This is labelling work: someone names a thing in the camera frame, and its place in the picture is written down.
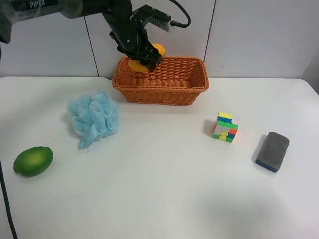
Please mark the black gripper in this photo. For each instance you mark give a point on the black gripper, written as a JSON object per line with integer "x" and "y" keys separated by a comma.
{"x": 131, "y": 38}

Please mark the grey blue board eraser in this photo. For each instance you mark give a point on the grey blue board eraser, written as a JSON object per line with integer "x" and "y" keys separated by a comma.
{"x": 272, "y": 152}

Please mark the green lemon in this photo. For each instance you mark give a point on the green lemon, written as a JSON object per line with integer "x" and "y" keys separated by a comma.
{"x": 33, "y": 161}

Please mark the light blue bath pouf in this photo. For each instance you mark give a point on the light blue bath pouf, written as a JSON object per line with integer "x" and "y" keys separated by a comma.
{"x": 94, "y": 116}

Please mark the multicolour puzzle cube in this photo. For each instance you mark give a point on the multicolour puzzle cube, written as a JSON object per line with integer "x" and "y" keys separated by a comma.
{"x": 225, "y": 127}

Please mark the orange mango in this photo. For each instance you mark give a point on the orange mango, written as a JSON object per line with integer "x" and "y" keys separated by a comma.
{"x": 135, "y": 65}

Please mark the orange wicker basket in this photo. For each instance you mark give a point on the orange wicker basket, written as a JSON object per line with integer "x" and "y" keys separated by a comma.
{"x": 176, "y": 81}

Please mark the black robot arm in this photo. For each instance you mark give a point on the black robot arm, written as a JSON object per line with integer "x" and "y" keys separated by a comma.
{"x": 13, "y": 11}

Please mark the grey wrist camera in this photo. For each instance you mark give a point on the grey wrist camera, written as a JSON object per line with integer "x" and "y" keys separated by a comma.
{"x": 147, "y": 14}

